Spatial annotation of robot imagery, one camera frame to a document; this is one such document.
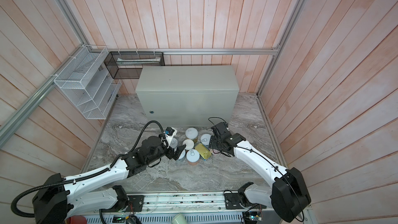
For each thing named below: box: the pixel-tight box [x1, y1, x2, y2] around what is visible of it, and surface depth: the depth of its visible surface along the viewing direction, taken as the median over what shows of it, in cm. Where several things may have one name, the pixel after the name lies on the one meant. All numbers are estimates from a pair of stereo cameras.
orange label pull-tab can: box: [186, 148, 201, 166], surface depth 85 cm
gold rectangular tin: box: [194, 143, 212, 160], surface depth 88 cm
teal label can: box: [200, 133, 212, 149], surface depth 92 cm
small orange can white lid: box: [182, 138, 195, 151], surface depth 89 cm
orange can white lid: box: [185, 127, 199, 144], surface depth 92 cm
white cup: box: [171, 212, 188, 224], surface depth 65 cm
